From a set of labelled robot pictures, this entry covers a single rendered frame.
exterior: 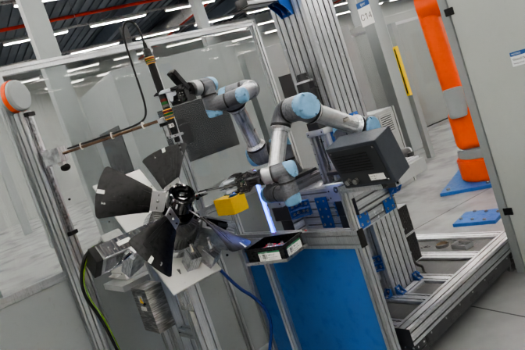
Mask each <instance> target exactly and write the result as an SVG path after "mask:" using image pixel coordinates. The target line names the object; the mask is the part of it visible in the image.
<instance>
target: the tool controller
mask: <svg viewBox="0 0 525 350"><path fill-rule="evenodd" d="M326 152H327V154H328V156H329V158H330V160H331V162H332V163H333V165H334V167H335V169H336V171H337V172H338V174H339V176H340V178H341V180H342V181H343V183H344V185H345V187H346V188H357V187H364V186H371V185H378V184H390V183H396V182H398V180H399V179H400V178H401V177H402V176H403V174H404V173H405V172H406V171H407V170H408V168H409V164H408V162H407V160H406V158H405V156H404V154H403V153H402V150H401V149H400V147H399V145H398V142H397V141H396V139H395V136H394V135H393V133H392V131H391V128H390V127H389V126H386V127H380V128H376V129H372V130H366V131H362V132H358V133H354V134H348V135H344V136H340V137H339V138H338V139H337V140H336V141H335V142H333V143H332V144H331V145H330V146H329V147H328V148H327V149H326Z"/></svg>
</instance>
